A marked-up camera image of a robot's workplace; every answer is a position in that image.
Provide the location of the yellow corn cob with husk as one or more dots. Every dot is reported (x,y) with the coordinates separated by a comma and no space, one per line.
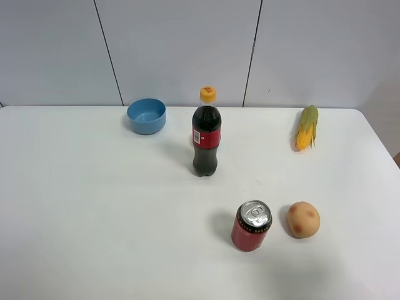
(305,135)

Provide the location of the red soda can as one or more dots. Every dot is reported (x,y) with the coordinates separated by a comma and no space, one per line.
(252,221)

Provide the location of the cola bottle yellow cap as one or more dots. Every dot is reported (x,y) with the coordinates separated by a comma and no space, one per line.
(206,133)

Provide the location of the brown potato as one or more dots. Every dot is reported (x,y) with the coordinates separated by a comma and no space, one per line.
(303,220)

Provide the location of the blue plastic bowl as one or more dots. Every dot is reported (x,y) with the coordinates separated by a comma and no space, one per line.
(147,116)

